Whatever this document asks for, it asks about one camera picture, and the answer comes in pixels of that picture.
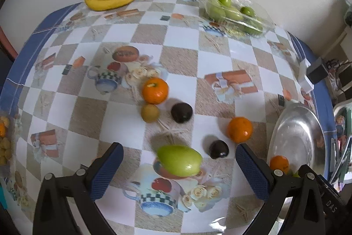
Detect silver metal bowl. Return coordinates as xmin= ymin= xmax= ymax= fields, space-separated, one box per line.
xmin=267 ymin=103 xmax=326 ymax=175

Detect white charger block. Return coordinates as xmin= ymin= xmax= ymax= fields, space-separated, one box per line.
xmin=298 ymin=58 xmax=314 ymax=93

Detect tangerine in bowl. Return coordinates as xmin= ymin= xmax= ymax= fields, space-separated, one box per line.
xmin=269 ymin=155 xmax=289 ymax=174

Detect clear plastic fruit container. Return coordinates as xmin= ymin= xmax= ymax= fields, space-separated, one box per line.
xmin=204 ymin=0 xmax=275 ymax=39

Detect large green mango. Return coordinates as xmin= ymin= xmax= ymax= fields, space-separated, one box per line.
xmin=157 ymin=145 xmax=203 ymax=177

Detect orange tangerine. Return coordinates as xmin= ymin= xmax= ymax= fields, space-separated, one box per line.
xmin=141 ymin=78 xmax=169 ymax=105
xmin=227 ymin=117 xmax=253 ymax=144

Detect dark plum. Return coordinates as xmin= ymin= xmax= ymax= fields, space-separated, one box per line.
xmin=171 ymin=103 xmax=193 ymax=124
xmin=209 ymin=140 xmax=229 ymax=159

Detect small yellow-brown fruit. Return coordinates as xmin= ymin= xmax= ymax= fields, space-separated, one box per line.
xmin=141 ymin=104 xmax=160 ymax=123

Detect black power adapter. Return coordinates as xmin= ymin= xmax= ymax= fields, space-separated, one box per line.
xmin=306 ymin=57 xmax=328 ymax=85

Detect patterned checkered tablecloth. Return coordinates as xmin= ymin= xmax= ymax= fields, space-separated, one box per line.
xmin=1 ymin=0 xmax=336 ymax=234

